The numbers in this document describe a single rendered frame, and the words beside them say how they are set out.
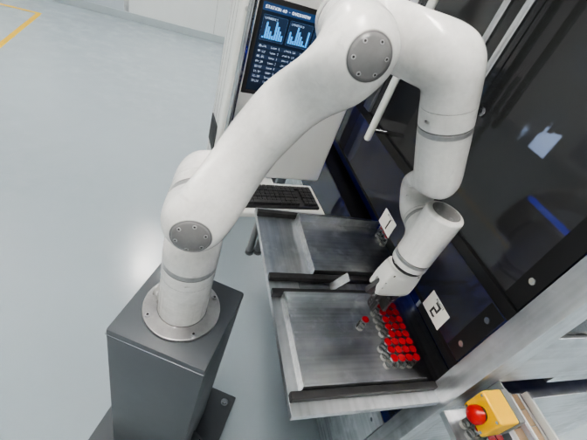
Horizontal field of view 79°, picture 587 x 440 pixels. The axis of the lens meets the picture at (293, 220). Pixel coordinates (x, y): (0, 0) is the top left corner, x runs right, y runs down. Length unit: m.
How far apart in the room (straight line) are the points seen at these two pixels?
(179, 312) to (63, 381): 1.05
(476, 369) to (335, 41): 0.77
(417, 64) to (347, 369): 0.71
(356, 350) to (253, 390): 0.92
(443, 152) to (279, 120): 0.28
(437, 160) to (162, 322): 0.70
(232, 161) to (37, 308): 1.62
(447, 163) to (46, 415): 1.66
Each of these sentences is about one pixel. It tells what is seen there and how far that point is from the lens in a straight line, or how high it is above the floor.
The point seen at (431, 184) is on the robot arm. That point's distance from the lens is 0.68.
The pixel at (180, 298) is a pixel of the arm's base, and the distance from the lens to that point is 0.84.
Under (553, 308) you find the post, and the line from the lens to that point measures 0.84.
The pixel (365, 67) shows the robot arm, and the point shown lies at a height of 1.56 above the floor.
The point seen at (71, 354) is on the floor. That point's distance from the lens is 1.92.
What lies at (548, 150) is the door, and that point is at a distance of 0.88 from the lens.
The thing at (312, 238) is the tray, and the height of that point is 0.88.
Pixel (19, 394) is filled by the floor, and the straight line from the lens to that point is 1.88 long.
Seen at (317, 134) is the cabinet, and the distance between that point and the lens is 1.52.
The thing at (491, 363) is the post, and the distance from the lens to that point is 0.94.
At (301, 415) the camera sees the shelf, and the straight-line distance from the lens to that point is 0.89.
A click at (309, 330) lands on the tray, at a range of 0.99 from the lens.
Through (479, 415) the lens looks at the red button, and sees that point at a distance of 0.95.
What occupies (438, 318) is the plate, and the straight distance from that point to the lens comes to 1.03.
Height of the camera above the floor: 1.67
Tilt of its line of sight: 38 degrees down
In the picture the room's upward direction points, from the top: 22 degrees clockwise
